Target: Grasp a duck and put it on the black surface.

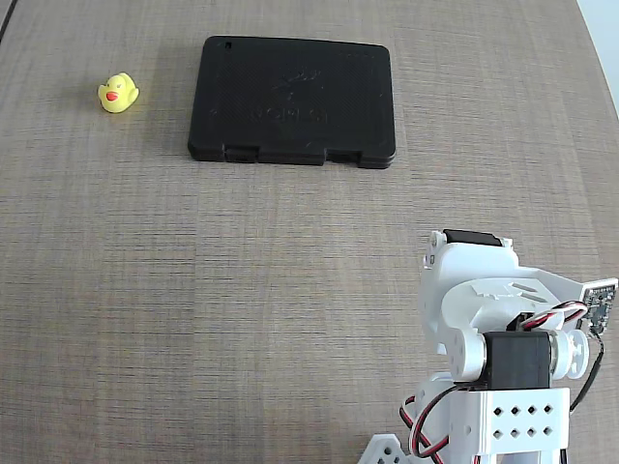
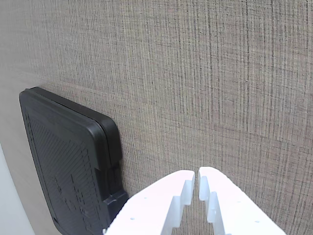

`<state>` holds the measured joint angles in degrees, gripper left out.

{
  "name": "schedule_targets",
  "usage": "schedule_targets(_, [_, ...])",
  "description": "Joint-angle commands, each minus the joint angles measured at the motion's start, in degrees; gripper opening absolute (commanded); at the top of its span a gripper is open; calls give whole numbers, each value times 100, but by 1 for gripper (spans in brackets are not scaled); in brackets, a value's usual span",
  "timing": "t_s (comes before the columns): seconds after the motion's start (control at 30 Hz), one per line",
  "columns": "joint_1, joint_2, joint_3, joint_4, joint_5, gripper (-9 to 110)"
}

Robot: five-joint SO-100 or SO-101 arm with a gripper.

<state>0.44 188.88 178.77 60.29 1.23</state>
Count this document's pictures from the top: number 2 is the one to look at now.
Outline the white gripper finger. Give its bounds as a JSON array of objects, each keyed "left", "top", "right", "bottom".
[
  {"left": 103, "top": 169, "right": 196, "bottom": 235},
  {"left": 198, "top": 166, "right": 287, "bottom": 235}
]

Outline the black plastic case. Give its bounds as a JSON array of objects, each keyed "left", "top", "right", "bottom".
[{"left": 19, "top": 86, "right": 129, "bottom": 235}]

